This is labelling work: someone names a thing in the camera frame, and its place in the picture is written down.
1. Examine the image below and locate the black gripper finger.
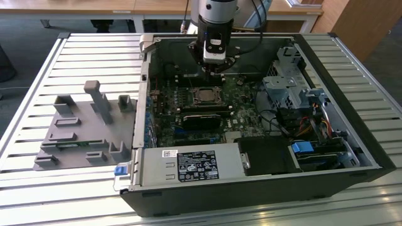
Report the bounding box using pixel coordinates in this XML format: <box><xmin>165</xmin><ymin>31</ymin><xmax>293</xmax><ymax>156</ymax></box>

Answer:
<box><xmin>188</xmin><ymin>40</ymin><xmax>213</xmax><ymax>75</ymax></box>
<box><xmin>213</xmin><ymin>47</ymin><xmax>241</xmax><ymax>75</ymax></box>

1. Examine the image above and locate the CPU socket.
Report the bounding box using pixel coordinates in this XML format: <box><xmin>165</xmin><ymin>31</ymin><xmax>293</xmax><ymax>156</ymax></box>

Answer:
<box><xmin>190</xmin><ymin>86</ymin><xmax>225</xmax><ymax>106</ymax></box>

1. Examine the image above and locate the silver metal drive cage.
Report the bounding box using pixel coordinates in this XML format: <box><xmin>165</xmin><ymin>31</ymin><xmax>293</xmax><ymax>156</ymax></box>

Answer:
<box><xmin>261</xmin><ymin>46</ymin><xmax>309</xmax><ymax>110</ymax></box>

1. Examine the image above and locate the green motherboard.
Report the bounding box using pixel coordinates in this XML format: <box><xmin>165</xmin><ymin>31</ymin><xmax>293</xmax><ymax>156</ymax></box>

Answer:
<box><xmin>146</xmin><ymin>75</ymin><xmax>266</xmax><ymax>148</ymax></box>

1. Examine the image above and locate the black graphics card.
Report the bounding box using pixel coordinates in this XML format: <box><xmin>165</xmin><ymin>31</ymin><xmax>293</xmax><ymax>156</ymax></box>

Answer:
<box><xmin>180</xmin><ymin>113</ymin><xmax>221</xmax><ymax>130</ymax></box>

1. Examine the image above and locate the silver heatsink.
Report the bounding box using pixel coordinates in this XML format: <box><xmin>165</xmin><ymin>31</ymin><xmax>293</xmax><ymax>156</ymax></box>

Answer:
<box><xmin>224</xmin><ymin>131</ymin><xmax>242</xmax><ymax>143</ymax></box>

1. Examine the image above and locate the wooden desk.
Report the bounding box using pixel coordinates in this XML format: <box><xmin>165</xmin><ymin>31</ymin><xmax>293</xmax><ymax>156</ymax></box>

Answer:
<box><xmin>0</xmin><ymin>0</ymin><xmax>324</xmax><ymax>33</ymax></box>

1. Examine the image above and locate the blue disk carrier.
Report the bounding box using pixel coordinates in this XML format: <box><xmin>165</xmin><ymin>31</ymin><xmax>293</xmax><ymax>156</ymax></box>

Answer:
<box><xmin>289</xmin><ymin>140</ymin><xmax>313</xmax><ymax>155</ymax></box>

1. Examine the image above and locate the wooden cabinet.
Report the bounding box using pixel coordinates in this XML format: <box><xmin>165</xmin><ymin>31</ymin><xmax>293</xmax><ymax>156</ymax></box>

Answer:
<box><xmin>309</xmin><ymin>0</ymin><xmax>402</xmax><ymax>63</ymax></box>

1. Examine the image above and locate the grey parts rack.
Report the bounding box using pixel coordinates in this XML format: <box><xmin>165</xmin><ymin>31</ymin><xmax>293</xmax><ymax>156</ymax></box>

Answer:
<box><xmin>31</xmin><ymin>80</ymin><xmax>138</xmax><ymax>172</ymax></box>

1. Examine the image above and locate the silver power supply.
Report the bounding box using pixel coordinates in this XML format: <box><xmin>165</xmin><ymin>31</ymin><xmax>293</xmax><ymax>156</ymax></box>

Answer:
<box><xmin>129</xmin><ymin>142</ymin><xmax>252</xmax><ymax>191</ymax></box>

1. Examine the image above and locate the blue case latch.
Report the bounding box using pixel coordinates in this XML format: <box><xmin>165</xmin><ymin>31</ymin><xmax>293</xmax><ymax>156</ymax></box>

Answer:
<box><xmin>114</xmin><ymin>164</ymin><xmax>129</xmax><ymax>177</ymax></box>

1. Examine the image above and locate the green RAM stick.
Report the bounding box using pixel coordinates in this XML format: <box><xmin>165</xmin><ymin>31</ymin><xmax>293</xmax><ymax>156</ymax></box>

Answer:
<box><xmin>54</xmin><ymin>140</ymin><xmax>105</xmax><ymax>149</ymax></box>

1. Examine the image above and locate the black PC case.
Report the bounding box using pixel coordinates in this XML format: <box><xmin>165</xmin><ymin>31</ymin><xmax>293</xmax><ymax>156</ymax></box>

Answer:
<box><xmin>118</xmin><ymin>32</ymin><xmax>396</xmax><ymax>218</ymax></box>

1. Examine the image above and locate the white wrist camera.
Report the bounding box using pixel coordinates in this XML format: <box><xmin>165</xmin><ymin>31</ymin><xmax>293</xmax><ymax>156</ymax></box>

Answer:
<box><xmin>201</xmin><ymin>39</ymin><xmax>226</xmax><ymax>65</ymax></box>

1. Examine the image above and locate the black camera cable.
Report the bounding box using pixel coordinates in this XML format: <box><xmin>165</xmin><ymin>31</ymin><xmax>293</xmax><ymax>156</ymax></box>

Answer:
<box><xmin>233</xmin><ymin>0</ymin><xmax>270</xmax><ymax>57</ymax></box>

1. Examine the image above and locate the grey case handle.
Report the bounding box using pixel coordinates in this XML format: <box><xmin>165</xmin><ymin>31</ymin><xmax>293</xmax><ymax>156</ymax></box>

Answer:
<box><xmin>137</xmin><ymin>34</ymin><xmax>157</xmax><ymax>58</ymax></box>

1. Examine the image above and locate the yellow wire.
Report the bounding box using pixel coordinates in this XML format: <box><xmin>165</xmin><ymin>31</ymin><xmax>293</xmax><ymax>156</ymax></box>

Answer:
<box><xmin>294</xmin><ymin>126</ymin><xmax>313</xmax><ymax>137</ymax></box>

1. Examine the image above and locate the orange wire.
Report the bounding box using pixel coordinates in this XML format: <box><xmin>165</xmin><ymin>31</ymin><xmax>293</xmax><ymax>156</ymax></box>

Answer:
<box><xmin>319</xmin><ymin>119</ymin><xmax>332</xmax><ymax>135</ymax></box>

